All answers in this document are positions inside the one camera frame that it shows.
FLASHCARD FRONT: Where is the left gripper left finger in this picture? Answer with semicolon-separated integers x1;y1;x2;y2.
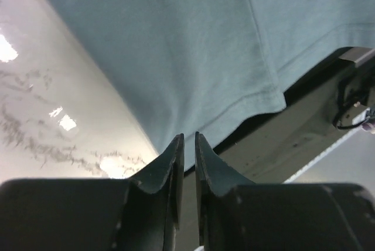
1;141;184;250

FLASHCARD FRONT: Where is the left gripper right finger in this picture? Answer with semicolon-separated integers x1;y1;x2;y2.
195;140;374;250

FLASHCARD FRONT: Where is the grey-blue t-shirt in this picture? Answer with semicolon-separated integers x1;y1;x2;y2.
49;0;374;168

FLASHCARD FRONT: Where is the white slotted cable duct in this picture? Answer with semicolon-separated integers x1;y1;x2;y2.
284;129;374;191

